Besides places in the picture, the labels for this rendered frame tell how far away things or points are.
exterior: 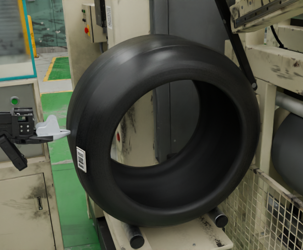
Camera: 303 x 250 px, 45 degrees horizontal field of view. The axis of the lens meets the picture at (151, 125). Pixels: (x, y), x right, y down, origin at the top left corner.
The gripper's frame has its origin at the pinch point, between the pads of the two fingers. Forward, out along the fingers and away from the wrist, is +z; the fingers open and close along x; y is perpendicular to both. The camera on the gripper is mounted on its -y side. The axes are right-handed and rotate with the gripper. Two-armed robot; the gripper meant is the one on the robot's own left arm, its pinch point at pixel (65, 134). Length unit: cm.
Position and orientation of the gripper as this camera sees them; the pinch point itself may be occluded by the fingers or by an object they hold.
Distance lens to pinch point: 104.8
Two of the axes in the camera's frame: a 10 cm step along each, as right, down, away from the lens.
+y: 0.8, -9.4, -3.3
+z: 9.5, -0.3, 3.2
